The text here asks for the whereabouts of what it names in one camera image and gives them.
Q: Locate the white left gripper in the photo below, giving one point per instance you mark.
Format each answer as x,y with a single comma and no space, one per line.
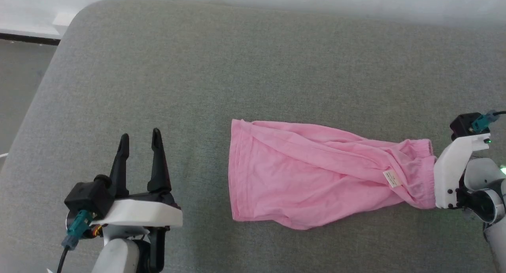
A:
142,213

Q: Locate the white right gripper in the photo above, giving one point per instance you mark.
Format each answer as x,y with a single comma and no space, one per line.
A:
450,174

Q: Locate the pink garment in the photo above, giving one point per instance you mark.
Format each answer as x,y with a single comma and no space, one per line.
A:
300,174

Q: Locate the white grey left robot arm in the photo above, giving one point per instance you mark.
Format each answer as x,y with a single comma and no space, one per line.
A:
114,257

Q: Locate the black baseboard strip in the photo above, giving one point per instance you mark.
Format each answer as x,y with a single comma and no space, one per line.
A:
27,38

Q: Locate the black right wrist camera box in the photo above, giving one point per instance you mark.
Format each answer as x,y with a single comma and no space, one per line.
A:
461,126

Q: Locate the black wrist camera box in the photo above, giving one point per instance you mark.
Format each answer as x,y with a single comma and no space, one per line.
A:
461,126
89,196

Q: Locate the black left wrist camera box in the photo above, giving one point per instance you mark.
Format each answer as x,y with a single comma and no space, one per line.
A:
89,196

